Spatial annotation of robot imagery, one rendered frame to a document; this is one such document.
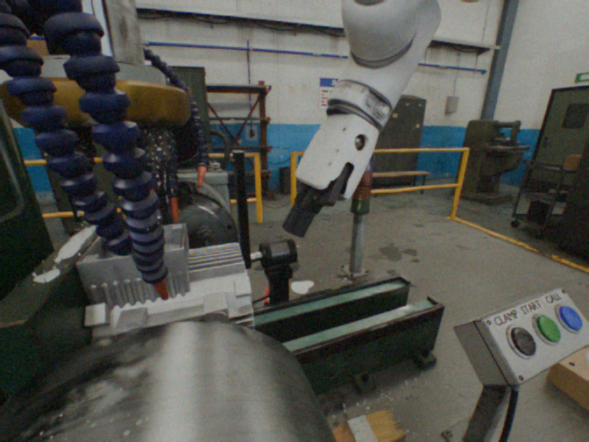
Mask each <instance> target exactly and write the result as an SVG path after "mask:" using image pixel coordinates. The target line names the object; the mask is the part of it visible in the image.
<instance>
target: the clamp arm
mask: <svg viewBox="0 0 589 442"><path fill-rule="evenodd" d="M230 164H231V166H232V167H233V171H234V182H235V192H236V203H237V214H238V232H236V235H237V239H238V240H239V246H240V251H241V253H242V257H243V260H244V263H245V269H251V268H252V263H253V262H255V257H252V256H254V253H251V240H250V226H249V213H248V200H247V187H246V173H245V152H244V151H242V150H232V159H230ZM253 260H254V261H253Z"/></svg>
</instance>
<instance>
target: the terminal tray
mask: <svg viewBox="0 0 589 442"><path fill-rule="evenodd" d="M177 225H180V227H175V226H176V225H162V226H163V228H164V236H163V237H164V239H165V245H164V251H165V252H164V254H163V259H164V264H165V265H166V266H167V269H168V273H167V277H166V281H167V289H168V294H169V295H170V296H171V298H173V299H175V298H176V296H177V295H179V294H181V296H185V295H186V294H187V293H188V292H190V282H189V277H188V254H189V242H188V232H187V226H186V224H177ZM106 240H107V239H105V238H101V237H98V238H97V239H96V241H95V242H94V243H93V244H92V245H91V246H90V248H89V249H88V250H87V251H86V252H85V253H84V255H83V256H82V257H81V258H80V259H79V260H78V261H77V262H76V263H75V265H76V267H77V270H78V273H79V276H80V278H81V281H82V286H83V288H84V291H85V292H86V293H87V296H88V299H89V303H90V305H92V304H98V303H107V304H108V305H109V306H110V310H113V309H114V307H115V306H117V305H118V306H119V308H120V309H122V308H123V307H124V306H125V305H126V304H127V303H129V304H130V306H134V305H135V304H136V302H140V303H141V304H145V303H146V300H151V302H152V303H154V302H155V301H156V300H157V298H160V299H161V300H162V298H161V297H160V295H159V294H158V292H157V291H156V289H155V288H154V287H153V285H152V284H149V283H146V282H144V281H143V279H142V274H141V273H140V272H139V271H138V270H137V267H136V263H135V262H134V260H133V258H132V255H131V254H130V255H127V256H118V255H115V254H114V253H113V252H110V251H108V250H107V248H106V247H105V245H104V244H105V242H106ZM172 245H178V246H177V247H171V246H172ZM92 255H93V256H95V257H94V258H92V259H86V258H87V257H89V256H92ZM162 301H163V300H162Z"/></svg>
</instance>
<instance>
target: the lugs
mask: <svg viewBox="0 0 589 442"><path fill-rule="evenodd" d="M233 285H234V291H235V297H236V298H237V299H238V298H242V297H247V296H250V295H251V293H252V288H251V283H250V278H249V276H246V277H241V278H237V279H234V281H233ZM109 324H110V306H109V305H108V304H107V303H98V304H92V305H88V306H86V307H85V316H84V326H85V327H88V328H96V327H100V326H105V325H109Z"/></svg>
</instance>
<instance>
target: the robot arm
mask: <svg viewBox="0 0 589 442"><path fill-rule="evenodd" d="M341 16H342V22H343V26H344V32H345V35H346V38H347V40H348V44H349V47H350V49H349V56H348V60H347V62H346V65H345V67H344V70H343V72H342V74H341V75H340V77H339V79H338V81H337V83H336V85H335V87H334V89H333V90H332V92H331V94H330V97H329V99H328V100H327V105H328V108H327V110H326V114H327V116H328V117H327V118H326V119H325V120H324V121H323V123H322V125H321V126H320V128H319V129H318V131H317V133H316V135H315V137H314V138H313V139H312V141H311V142H310V144H309V147H308V148H307V150H306V152H305V154H304V155H303V157H302V159H301V161H300V164H299V166H298V168H297V169H296V172H295V174H296V177H297V179H298V180H299V181H298V182H297V183H296V185H295V186H296V188H297V189H298V192H297V194H296V197H295V199H294V204H293V206H292V208H291V210H290V212H289V213H288V215H287V217H286V219H285V221H284V223H283V225H282V228H283V229H285V231H286V232H289V233H291V234H294V235H295V236H297V237H300V238H303V237H304V235H305V233H306V231H307V230H308V228H309V226H310V224H311V222H312V221H313V219H314V217H315V215H317V214H318V213H319V212H320V211H321V209H322V208H323V207H324V206H329V207H333V206H334V205H335V204H336V202H337V200H338V201H340V202H345V201H348V200H349V199H350V198H351V196H352V194H353V192H354V190H355V189H356V187H357V186H358V183H359V181H360V179H361V177H362V175H363V173H364V172H365V169H366V166H367V164H368V162H369V160H370V159H371V156H372V154H373V150H374V148H375V145H376V142H377V139H378V136H379V132H381V131H382V130H383V128H384V126H385V125H386V123H387V120H388V119H389V118H390V116H391V114H392V112H393V110H394V107H395V106H396V104H397V103H398V101H399V99H400V97H401V95H402V93H403V91H404V89H405V88H406V87H407V85H408V82H409V80H410V78H411V77H412V75H413V73H414V72H415V69H416V68H417V66H418V64H419V62H420V60H421V58H422V57H423V55H424V53H425V51H426V49H427V48H428V46H429V43H430V41H431V40H432V39H433V37H434V35H435V33H436V30H437V29H438V27H439V25H440V22H441V16H442V15H441V9H440V6H439V4H438V2H437V0H342V6H341Z"/></svg>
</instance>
